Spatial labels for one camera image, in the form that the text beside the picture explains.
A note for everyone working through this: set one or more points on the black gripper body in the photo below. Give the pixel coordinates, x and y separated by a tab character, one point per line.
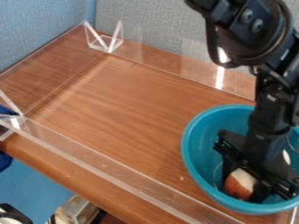
277	173

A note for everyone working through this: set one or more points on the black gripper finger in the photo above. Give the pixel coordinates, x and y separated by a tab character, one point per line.
229	167
262	191

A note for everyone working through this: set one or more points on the brown and white toy mushroom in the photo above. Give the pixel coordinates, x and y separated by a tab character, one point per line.
239	185

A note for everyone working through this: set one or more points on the blue plastic bowl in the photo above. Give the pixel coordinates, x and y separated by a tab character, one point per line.
205	162

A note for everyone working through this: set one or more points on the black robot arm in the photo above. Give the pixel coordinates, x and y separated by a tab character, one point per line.
251	33

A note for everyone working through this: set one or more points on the clear acrylic back barrier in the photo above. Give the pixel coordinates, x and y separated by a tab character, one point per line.
145	76

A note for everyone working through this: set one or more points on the clear acrylic barrier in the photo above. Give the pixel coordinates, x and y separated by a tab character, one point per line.
145	76
102	179

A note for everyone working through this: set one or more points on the clear plastic box below table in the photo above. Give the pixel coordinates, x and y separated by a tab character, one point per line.
75	211

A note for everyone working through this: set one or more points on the clear acrylic front barrier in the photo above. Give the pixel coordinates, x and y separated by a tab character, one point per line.
102	179

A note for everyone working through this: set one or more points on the blue object at left edge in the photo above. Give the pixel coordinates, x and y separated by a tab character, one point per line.
6	159

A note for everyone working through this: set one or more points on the black and white object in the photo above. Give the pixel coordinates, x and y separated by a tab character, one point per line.
12	216

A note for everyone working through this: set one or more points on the clear acrylic corner bracket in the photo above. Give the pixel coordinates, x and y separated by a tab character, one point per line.
103	42

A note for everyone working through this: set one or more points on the clear acrylic left bracket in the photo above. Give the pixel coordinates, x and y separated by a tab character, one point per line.
11	117

